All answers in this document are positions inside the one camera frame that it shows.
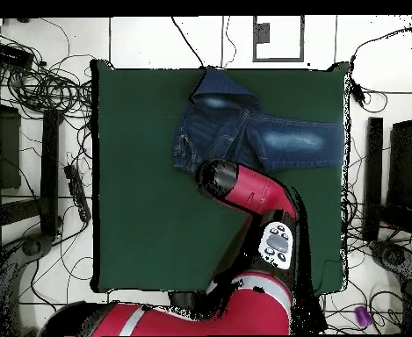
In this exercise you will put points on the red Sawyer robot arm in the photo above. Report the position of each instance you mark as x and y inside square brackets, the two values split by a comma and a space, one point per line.
[254, 189]

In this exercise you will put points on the black power strip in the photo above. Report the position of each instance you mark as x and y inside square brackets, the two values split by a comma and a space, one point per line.
[77, 191]

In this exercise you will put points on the black box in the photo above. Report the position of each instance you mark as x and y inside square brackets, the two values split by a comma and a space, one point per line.
[8, 54]

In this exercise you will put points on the purple object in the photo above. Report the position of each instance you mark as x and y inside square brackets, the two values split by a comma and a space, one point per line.
[363, 316]

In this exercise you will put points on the blue denim jeans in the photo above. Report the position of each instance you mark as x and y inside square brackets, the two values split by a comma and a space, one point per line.
[226, 123]

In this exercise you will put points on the black table frame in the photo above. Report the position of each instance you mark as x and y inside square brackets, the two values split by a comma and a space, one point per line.
[49, 158]
[374, 158]

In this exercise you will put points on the black power adapter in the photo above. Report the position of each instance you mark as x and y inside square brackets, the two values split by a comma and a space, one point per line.
[357, 94]

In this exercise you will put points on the dark green table cloth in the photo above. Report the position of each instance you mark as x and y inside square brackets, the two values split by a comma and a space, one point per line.
[149, 228]

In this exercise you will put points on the grey rectangular floor frame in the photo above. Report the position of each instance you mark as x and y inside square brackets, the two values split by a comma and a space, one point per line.
[263, 33]

